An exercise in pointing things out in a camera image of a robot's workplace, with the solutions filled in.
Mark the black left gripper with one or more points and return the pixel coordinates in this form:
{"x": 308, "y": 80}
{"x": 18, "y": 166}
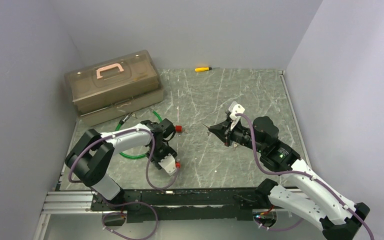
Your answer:
{"x": 169, "y": 150}

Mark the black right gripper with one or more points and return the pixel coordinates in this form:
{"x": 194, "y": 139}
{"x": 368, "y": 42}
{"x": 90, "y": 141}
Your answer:
{"x": 223, "y": 131}

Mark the red cable padlock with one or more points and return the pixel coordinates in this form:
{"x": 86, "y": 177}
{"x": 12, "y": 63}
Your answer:
{"x": 178, "y": 129}

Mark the green cable lock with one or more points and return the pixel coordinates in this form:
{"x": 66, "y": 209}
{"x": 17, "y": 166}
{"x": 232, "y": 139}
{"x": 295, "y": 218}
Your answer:
{"x": 123, "y": 121}

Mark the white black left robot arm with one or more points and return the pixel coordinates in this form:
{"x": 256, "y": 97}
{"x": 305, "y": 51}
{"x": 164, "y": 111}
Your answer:
{"x": 89, "y": 159}

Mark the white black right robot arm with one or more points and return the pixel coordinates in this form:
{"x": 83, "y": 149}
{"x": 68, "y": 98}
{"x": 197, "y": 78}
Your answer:
{"x": 337, "y": 217}

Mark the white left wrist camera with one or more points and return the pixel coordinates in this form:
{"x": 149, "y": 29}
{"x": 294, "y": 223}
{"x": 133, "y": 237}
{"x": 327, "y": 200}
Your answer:
{"x": 168, "y": 164}

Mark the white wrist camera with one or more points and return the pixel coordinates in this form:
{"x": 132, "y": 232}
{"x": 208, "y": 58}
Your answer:
{"x": 234, "y": 109}
{"x": 168, "y": 164}

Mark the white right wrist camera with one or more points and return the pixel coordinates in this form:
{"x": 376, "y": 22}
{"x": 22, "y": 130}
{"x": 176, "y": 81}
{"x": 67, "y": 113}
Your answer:
{"x": 234, "y": 109}

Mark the yellow handled screwdriver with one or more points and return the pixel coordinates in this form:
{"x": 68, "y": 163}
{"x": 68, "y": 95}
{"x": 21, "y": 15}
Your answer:
{"x": 202, "y": 69}

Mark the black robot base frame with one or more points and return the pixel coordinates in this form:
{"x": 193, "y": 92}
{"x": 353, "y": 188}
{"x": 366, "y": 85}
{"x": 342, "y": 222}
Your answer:
{"x": 239, "y": 203}

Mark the brown translucent toolbox pink handle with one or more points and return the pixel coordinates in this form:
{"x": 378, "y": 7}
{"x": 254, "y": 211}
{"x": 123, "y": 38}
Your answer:
{"x": 114, "y": 88}

